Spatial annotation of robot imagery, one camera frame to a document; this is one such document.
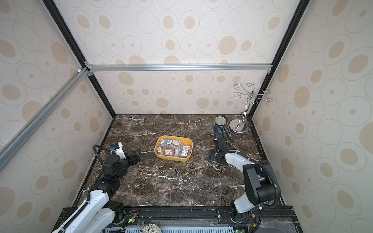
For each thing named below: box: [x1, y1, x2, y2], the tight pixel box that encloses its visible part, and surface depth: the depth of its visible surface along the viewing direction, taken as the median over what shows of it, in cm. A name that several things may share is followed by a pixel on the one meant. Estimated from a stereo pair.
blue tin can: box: [214, 116, 227, 135], surface depth 105 cm
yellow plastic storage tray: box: [153, 134, 194, 163], surface depth 99 cm
